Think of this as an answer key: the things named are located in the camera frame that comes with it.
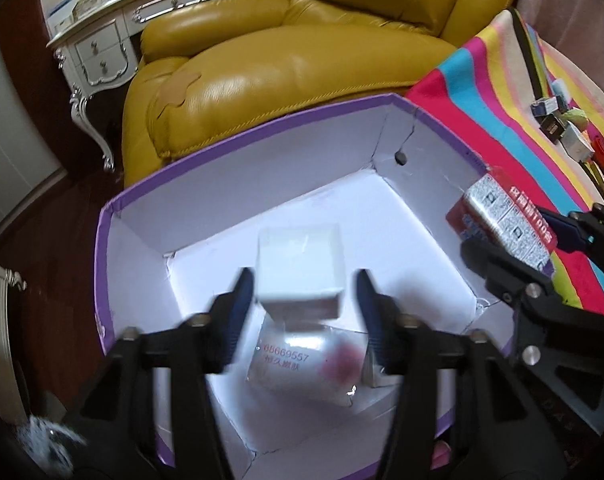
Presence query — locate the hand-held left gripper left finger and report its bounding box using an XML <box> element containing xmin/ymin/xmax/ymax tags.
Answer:
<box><xmin>64</xmin><ymin>267</ymin><xmax>257</xmax><ymax>480</ymax></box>

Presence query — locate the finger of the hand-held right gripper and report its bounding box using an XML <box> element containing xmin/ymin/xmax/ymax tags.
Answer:
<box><xmin>460</xmin><ymin>241</ymin><xmax>604</xmax><ymax>437</ymax></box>
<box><xmin>538</xmin><ymin>203</ymin><xmax>604</xmax><ymax>256</ymax></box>

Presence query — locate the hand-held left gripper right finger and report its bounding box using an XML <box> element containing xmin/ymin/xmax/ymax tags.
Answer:
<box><xmin>354</xmin><ymin>268</ymin><xmax>567</xmax><ymax>480</ymax></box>

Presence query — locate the red and silver box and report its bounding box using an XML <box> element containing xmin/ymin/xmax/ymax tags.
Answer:
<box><xmin>446</xmin><ymin>168</ymin><xmax>557</xmax><ymax>273</ymax></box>

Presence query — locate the white cube carton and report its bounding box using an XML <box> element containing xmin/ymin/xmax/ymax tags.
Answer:
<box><xmin>254</xmin><ymin>223</ymin><xmax>345</xmax><ymax>320</ymax></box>

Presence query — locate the purple cardboard box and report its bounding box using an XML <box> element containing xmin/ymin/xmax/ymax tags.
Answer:
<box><xmin>93</xmin><ymin>92</ymin><xmax>555</xmax><ymax>480</ymax></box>

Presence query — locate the white box with red print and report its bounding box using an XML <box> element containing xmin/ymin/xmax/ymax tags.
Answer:
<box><xmin>245</xmin><ymin>317</ymin><xmax>370</xmax><ymax>409</ymax></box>

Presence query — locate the light blue box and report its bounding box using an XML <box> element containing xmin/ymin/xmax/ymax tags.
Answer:
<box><xmin>562</xmin><ymin>125</ymin><xmax>595</xmax><ymax>161</ymax></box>

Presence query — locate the black box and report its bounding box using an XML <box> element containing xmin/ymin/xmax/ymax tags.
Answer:
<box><xmin>539</xmin><ymin>112</ymin><xmax>576</xmax><ymax>144</ymax></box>

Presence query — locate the white packet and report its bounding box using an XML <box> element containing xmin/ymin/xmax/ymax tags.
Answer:
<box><xmin>552</xmin><ymin>77</ymin><xmax>571</xmax><ymax>111</ymax></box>

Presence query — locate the colourful striped blanket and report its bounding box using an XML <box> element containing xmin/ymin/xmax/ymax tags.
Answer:
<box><xmin>404</xmin><ymin>7</ymin><xmax>604</xmax><ymax>318</ymax></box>

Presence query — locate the pink curtain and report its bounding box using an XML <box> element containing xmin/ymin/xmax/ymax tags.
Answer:
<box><xmin>514</xmin><ymin>0</ymin><xmax>604</xmax><ymax>126</ymax></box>

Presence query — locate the white fluffy fabric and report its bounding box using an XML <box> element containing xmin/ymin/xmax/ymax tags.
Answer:
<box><xmin>12</xmin><ymin>415</ymin><xmax>88</xmax><ymax>472</ymax></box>

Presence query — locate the cream ornate cabinet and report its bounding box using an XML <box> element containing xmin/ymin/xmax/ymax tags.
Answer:
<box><xmin>0</xmin><ymin>251</ymin><xmax>30</xmax><ymax>426</ymax></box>

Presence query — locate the yellow leather armchair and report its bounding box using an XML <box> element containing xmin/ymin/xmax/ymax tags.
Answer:
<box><xmin>122</xmin><ymin>0</ymin><xmax>525</xmax><ymax>188</ymax></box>

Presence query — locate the white door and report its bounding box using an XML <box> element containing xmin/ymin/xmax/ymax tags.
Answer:
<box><xmin>0</xmin><ymin>25</ymin><xmax>68</xmax><ymax>251</ymax></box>

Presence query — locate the white ornate dresser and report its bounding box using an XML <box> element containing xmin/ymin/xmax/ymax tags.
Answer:
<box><xmin>46</xmin><ymin>0</ymin><xmax>287</xmax><ymax>173</ymax></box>

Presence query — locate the blue and white box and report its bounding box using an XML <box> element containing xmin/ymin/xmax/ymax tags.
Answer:
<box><xmin>47</xmin><ymin>0</ymin><xmax>90</xmax><ymax>31</ymax></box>

